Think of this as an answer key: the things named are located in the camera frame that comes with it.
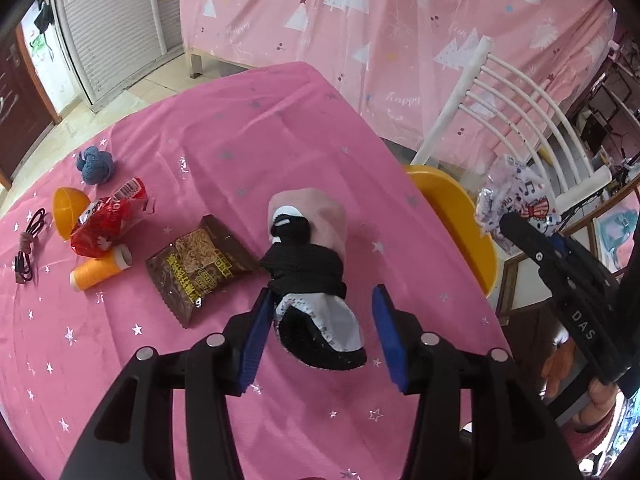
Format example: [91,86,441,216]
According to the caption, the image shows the dark brown door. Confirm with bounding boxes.
[0,25,61,186]

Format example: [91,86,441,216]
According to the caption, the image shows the black hanging bag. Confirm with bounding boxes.
[34,2,55,36]

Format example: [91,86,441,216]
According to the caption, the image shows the blue knitted cloth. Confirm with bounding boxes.
[76,146,117,185]

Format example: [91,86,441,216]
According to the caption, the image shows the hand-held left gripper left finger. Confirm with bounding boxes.
[60,289,276,480]

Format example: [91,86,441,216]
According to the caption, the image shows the white slatted chair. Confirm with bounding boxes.
[410,36,613,211]

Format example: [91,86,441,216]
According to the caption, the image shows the pink star tablecloth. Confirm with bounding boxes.
[0,61,506,480]

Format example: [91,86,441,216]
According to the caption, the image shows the orange plastic capsule half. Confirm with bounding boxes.
[53,186,92,242]

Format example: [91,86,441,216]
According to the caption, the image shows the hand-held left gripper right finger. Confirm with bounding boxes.
[371,284,582,480]

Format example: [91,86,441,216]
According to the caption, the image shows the person's right forearm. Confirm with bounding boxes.
[560,410,623,476]

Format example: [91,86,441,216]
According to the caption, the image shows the green plastic bag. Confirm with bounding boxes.
[29,35,56,61]

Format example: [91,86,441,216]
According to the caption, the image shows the person's right hand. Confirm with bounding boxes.
[541,332,618,433]

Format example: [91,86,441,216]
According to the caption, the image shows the black coiled cable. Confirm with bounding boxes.
[14,208,52,286]

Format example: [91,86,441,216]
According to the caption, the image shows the white patterned plastic wrapper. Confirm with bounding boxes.
[474,156,563,256]

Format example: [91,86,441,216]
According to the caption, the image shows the orange thread spool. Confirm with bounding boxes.
[70,244,132,292]

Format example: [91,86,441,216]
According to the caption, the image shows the white louvered wardrobe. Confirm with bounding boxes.
[47,0,183,106]

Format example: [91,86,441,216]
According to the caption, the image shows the black and pink sock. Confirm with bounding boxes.
[260,187,368,372]

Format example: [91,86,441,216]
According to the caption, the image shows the brown snack packet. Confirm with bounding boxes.
[145,214,261,330]

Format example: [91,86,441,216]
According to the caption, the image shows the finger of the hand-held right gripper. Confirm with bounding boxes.
[556,232,626,288]
[500,212,566,283]

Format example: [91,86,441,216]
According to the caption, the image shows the red snack packet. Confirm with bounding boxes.
[70,177,151,259]

